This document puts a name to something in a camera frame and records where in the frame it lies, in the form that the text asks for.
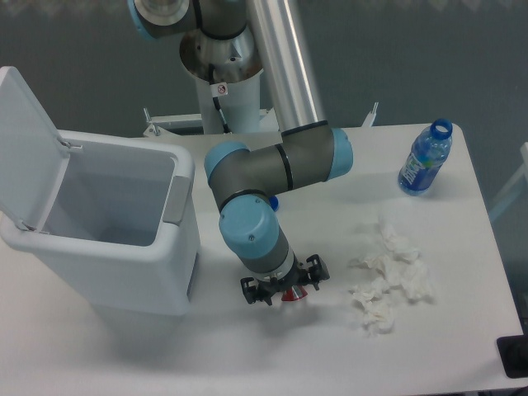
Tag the white trash bin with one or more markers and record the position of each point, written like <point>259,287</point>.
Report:
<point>112,217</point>

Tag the blue plastic bottle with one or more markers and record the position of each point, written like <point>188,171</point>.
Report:
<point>428,153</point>

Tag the white frame at right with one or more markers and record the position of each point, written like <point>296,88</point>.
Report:
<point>511,190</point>

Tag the crumpled white tissue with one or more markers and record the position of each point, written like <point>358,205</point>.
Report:
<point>397,265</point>

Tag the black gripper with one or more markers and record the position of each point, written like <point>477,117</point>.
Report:
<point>263,290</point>

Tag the blue bottle cap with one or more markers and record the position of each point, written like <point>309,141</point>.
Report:
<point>274,203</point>

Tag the black device at edge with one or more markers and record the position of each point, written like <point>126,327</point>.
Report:
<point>513,353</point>

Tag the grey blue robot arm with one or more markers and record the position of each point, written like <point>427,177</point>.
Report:
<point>310,151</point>

